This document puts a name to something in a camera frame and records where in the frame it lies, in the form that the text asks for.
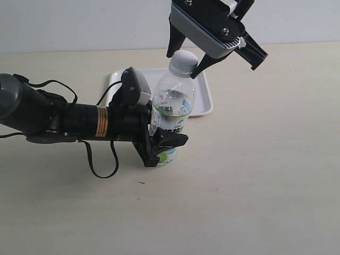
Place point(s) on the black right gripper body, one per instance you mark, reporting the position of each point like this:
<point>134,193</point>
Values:
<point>251,51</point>

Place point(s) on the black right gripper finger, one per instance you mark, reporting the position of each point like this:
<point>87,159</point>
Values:
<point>206,62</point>
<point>176,40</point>

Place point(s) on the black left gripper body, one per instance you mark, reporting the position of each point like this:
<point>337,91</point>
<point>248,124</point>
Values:
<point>131,117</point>

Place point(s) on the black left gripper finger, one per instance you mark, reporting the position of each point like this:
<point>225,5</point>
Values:
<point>163,140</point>

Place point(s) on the white bottle cap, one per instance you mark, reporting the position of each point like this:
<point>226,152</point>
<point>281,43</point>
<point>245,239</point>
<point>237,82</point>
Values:
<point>183,63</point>

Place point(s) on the clear plastic drink bottle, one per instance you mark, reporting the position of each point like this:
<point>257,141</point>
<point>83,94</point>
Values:
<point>172,101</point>

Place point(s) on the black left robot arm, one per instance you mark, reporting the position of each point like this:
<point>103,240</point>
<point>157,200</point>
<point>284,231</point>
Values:
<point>44,117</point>

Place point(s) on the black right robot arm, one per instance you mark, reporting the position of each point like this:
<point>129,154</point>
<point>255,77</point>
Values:
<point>244,5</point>

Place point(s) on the white plastic tray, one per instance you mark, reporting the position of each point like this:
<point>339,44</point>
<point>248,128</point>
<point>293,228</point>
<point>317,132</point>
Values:
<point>203,103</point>

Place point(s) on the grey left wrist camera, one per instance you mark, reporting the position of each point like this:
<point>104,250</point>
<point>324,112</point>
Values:
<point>135,88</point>

